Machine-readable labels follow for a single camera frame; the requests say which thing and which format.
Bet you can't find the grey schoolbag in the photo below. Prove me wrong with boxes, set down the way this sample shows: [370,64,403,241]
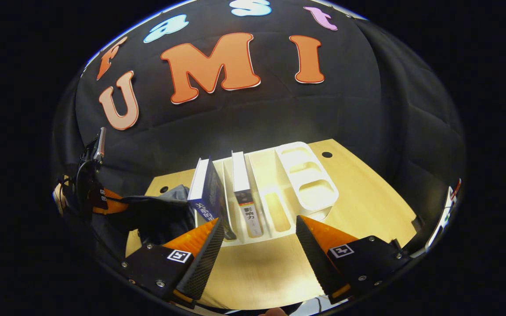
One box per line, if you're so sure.
[119,184,197,246]

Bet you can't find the white bookshelf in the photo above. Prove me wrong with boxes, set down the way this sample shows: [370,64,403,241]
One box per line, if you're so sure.
[192,141,340,247]

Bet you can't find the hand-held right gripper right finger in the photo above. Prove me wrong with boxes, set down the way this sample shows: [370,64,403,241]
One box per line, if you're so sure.
[296,215,412,305]

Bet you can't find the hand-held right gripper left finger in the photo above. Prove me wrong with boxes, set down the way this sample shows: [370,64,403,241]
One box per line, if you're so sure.
[120,218,225,308]

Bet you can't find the white portrait cover book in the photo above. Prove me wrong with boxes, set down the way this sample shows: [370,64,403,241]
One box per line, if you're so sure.
[231,151,264,238]

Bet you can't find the white side desk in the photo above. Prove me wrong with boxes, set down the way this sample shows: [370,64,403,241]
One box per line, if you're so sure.
[424,178,462,253]

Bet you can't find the blue cover book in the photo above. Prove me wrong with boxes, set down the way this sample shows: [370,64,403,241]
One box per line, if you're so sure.
[187,157,237,241]

